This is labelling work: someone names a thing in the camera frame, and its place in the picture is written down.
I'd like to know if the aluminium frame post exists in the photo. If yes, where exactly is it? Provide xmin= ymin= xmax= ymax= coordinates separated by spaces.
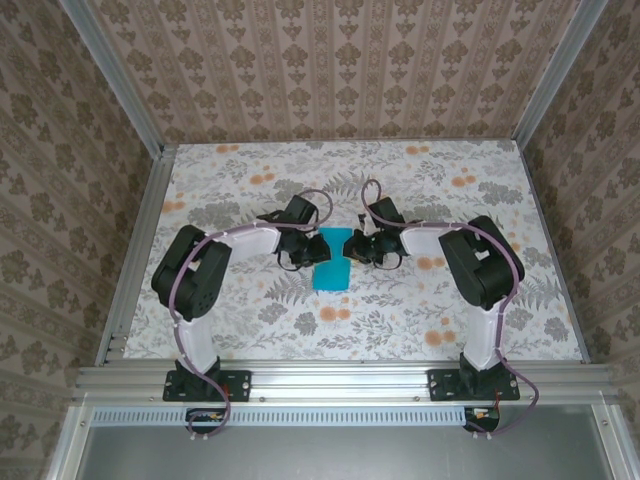
xmin=58 ymin=0 xmax=169 ymax=157
xmin=512 ymin=0 xmax=612 ymax=146

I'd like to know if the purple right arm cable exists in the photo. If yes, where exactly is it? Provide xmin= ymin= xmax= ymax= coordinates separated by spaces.
xmin=360 ymin=178 xmax=541 ymax=440

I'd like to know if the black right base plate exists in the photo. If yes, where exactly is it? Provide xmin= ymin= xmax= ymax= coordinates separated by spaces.
xmin=428 ymin=368 xmax=521 ymax=401

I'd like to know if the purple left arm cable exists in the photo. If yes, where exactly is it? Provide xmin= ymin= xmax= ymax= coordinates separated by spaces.
xmin=169 ymin=188 xmax=337 ymax=444

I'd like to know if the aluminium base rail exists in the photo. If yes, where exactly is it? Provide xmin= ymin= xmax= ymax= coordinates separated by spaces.
xmin=72 ymin=363 xmax=619 ymax=405

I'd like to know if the aluminium lower frame bar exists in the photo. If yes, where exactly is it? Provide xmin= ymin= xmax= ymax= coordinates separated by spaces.
xmin=589 ymin=402 xmax=640 ymax=480
xmin=47 ymin=403 xmax=96 ymax=480

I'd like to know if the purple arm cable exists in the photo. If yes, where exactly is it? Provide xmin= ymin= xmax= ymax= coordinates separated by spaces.
xmin=169 ymin=188 xmax=337 ymax=444
xmin=360 ymin=178 xmax=541 ymax=440

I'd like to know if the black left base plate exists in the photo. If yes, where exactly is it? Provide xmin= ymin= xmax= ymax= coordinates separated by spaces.
xmin=163 ymin=368 xmax=252 ymax=402

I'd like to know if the blue cloth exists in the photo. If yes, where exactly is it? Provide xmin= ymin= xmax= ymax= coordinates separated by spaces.
xmin=310 ymin=225 xmax=354 ymax=292

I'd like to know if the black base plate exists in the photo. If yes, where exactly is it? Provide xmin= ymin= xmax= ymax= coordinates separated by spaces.
xmin=428 ymin=368 xmax=521 ymax=401
xmin=163 ymin=368 xmax=252 ymax=402

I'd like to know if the grey slotted cable duct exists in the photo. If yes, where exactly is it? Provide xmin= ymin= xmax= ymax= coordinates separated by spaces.
xmin=92 ymin=405 xmax=501 ymax=429

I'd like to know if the grey metal panel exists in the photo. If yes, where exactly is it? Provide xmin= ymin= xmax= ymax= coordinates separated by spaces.
xmin=74 ymin=424 xmax=619 ymax=480

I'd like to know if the aluminium table side rail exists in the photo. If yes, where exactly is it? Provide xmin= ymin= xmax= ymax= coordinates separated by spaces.
xmin=93 ymin=143 xmax=177 ymax=366
xmin=512 ymin=141 xmax=590 ymax=365

